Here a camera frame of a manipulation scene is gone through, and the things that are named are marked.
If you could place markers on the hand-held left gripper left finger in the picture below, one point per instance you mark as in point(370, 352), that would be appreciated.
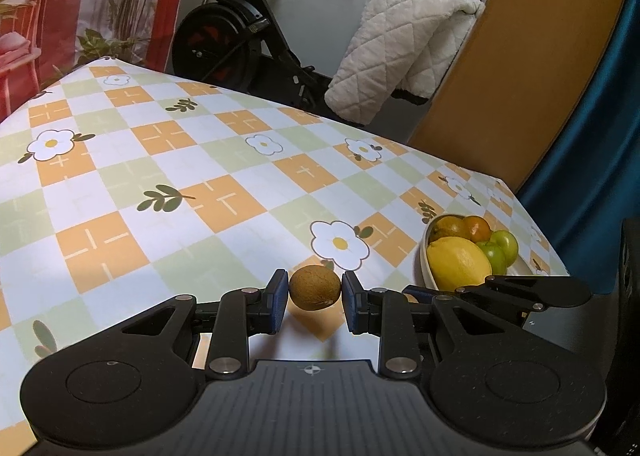
point(277, 303)

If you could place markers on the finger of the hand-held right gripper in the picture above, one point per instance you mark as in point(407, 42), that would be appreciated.
point(550, 288)
point(495, 303)

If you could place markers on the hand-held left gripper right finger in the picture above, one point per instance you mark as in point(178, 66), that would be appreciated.
point(352, 303)

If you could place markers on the brown kiwi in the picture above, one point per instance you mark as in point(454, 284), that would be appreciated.
point(315, 286)

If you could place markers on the green apple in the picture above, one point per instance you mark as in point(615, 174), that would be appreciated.
point(505, 243)
point(496, 258)

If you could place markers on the yellow lemon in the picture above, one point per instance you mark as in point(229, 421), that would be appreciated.
point(457, 261)

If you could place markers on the deep-coloured orange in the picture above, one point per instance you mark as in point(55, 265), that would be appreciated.
point(477, 228)

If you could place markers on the white bowl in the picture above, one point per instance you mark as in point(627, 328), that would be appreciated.
point(425, 261)

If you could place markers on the large yellowish orange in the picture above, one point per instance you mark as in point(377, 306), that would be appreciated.
point(446, 228)

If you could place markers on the teal curtain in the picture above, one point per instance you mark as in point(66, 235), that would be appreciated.
point(600, 161)

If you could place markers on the wooden board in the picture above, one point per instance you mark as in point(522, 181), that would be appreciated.
point(525, 61)

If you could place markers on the white quilted jacket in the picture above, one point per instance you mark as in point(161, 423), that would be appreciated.
point(400, 46)

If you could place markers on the black exercise bike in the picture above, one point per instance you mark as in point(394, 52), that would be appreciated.
point(215, 36)

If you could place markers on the white rounded panel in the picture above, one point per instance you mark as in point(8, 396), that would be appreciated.
point(330, 11)

